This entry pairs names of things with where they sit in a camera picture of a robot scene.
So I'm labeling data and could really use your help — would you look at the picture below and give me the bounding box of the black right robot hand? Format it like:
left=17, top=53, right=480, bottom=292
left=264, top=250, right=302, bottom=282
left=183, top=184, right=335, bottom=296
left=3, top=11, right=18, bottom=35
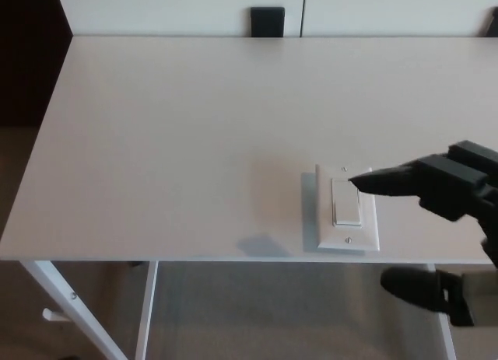
left=347, top=140, right=498, bottom=327

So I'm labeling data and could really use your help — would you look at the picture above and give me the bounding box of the white rocker light switch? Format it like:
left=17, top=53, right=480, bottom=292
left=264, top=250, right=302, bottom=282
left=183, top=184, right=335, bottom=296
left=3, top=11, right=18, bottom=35
left=314, top=164, right=381, bottom=253

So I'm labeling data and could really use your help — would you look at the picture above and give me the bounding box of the white cabinet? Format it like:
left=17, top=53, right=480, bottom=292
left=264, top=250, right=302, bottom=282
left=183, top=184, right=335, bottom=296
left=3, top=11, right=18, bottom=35
left=54, top=0, right=498, bottom=39

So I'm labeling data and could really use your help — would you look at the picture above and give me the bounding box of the white hook on table leg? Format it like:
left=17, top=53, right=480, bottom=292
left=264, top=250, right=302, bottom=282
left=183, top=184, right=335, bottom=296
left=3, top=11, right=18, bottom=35
left=42, top=307, right=69, bottom=323

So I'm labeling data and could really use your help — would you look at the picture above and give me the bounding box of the grey switch base plate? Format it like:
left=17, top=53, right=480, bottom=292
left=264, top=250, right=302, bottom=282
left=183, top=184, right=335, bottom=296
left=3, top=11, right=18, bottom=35
left=301, top=172, right=367, bottom=257

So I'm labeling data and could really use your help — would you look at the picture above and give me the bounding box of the white table with metal frame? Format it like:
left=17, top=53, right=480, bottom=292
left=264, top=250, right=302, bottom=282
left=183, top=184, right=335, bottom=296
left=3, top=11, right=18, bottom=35
left=0, top=35, right=498, bottom=360

